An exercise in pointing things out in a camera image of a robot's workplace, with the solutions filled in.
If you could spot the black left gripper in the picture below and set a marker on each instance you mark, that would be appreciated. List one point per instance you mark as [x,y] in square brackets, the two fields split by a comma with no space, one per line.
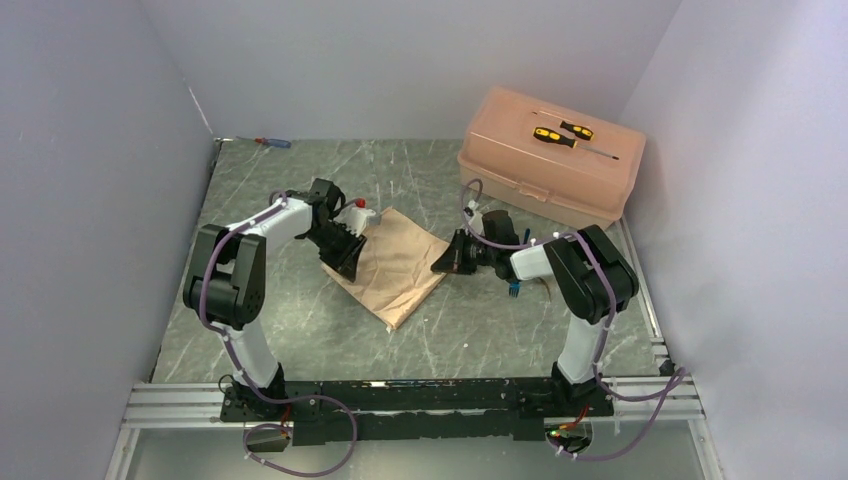
[345,261]

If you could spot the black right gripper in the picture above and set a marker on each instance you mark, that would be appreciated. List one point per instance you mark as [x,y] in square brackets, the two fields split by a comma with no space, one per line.
[453,260]

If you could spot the peach satin napkin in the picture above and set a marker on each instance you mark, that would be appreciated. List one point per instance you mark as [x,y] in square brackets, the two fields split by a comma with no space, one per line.
[394,272]

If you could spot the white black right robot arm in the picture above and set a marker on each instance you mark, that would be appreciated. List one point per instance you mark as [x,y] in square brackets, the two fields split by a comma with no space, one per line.
[594,279]

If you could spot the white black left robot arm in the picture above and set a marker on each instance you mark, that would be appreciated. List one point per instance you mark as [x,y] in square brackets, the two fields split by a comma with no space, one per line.
[225,284]

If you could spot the blue plastic fork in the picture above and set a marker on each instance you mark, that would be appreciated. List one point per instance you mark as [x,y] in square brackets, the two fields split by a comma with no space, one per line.
[514,286]

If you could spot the thin wooden chopstick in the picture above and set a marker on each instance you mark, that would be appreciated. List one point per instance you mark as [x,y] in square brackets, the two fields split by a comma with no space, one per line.
[547,287]

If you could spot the red blue screwdriver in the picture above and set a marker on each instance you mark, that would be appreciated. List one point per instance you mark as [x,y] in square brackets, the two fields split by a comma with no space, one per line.
[269,142]

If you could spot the peach plastic toolbox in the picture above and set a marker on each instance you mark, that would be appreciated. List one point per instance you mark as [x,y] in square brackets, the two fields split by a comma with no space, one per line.
[571,186]

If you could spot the large yellow black screwdriver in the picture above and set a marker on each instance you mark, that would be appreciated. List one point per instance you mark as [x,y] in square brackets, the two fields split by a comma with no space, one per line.
[554,137]

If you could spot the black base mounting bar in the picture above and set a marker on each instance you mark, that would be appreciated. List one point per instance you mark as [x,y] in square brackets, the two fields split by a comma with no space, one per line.
[521,408]

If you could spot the small yellow black screwdriver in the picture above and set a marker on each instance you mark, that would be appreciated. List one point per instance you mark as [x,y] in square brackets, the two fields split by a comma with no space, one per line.
[579,131]

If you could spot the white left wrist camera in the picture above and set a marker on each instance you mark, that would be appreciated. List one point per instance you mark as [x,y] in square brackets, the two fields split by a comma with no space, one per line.
[357,217]

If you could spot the aluminium frame rail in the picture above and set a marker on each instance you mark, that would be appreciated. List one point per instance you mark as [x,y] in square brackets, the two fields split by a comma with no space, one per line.
[198,406]

